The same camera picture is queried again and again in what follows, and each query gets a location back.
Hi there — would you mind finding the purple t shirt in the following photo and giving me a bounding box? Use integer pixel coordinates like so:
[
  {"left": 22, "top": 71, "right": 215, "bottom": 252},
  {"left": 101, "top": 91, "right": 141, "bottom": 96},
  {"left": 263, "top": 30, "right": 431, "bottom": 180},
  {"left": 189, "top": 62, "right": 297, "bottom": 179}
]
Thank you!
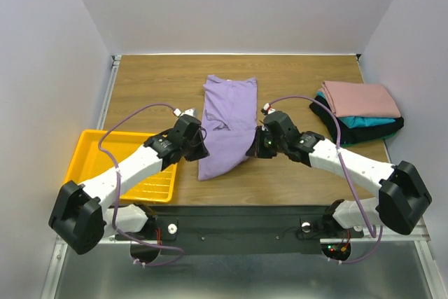
[{"left": 198, "top": 75, "right": 258, "bottom": 181}]

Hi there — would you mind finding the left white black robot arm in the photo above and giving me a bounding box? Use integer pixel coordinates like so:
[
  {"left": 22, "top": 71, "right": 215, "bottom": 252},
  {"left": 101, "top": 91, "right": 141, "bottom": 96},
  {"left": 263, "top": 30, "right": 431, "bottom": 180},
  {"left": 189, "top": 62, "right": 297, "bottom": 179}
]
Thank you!
[{"left": 48, "top": 114, "right": 209, "bottom": 255}]

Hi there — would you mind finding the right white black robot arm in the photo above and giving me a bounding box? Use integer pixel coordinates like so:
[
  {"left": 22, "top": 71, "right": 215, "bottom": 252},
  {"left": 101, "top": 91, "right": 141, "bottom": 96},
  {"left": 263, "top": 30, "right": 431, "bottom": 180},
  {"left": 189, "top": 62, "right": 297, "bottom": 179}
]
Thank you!
[{"left": 246, "top": 111, "right": 432, "bottom": 236}]

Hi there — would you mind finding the black folded t shirt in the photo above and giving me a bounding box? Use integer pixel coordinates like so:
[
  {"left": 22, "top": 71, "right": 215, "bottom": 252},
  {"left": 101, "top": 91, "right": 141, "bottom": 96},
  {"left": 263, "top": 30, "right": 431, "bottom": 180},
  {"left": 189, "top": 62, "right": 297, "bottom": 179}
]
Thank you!
[{"left": 309, "top": 102, "right": 405, "bottom": 146}]

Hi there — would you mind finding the teal folded t shirt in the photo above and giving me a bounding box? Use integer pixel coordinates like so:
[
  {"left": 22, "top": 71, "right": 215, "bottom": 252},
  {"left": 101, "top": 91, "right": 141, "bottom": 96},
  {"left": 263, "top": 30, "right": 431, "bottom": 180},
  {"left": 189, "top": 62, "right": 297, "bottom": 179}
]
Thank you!
[{"left": 309, "top": 91, "right": 395, "bottom": 129}]

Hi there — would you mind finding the pink folded t shirt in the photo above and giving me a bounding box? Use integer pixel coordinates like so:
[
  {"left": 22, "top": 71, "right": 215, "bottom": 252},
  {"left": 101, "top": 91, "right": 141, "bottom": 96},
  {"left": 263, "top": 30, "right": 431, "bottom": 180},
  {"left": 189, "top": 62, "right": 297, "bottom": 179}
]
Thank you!
[{"left": 318, "top": 81, "right": 401, "bottom": 118}]

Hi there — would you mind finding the yellow plastic tray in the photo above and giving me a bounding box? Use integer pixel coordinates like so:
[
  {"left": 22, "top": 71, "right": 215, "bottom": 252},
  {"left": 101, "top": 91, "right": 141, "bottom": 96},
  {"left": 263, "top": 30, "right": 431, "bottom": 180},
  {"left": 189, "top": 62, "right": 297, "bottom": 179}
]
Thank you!
[{"left": 64, "top": 130, "right": 177, "bottom": 203}]

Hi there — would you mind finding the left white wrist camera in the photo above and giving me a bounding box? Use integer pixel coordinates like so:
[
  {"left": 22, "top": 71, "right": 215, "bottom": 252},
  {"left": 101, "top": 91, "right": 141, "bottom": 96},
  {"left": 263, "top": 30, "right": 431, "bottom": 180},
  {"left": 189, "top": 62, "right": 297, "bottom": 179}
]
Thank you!
[{"left": 173, "top": 108, "right": 198, "bottom": 118}]

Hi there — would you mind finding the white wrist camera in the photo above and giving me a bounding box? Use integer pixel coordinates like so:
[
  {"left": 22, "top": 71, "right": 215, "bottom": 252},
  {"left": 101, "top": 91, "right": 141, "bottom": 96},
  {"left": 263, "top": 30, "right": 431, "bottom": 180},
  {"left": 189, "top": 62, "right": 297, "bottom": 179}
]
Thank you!
[
  {"left": 173, "top": 108, "right": 198, "bottom": 118},
  {"left": 261, "top": 103, "right": 276, "bottom": 116}
]

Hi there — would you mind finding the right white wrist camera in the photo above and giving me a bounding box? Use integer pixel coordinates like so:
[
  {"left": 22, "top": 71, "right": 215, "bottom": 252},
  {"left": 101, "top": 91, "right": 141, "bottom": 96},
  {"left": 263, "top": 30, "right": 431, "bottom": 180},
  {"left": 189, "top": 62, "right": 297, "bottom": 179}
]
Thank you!
[{"left": 261, "top": 103, "right": 276, "bottom": 116}]

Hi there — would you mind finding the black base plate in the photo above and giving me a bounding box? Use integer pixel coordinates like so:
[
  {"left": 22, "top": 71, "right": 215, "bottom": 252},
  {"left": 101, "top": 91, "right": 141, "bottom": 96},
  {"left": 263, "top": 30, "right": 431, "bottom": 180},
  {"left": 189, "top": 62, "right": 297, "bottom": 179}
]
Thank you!
[{"left": 71, "top": 202, "right": 407, "bottom": 256}]

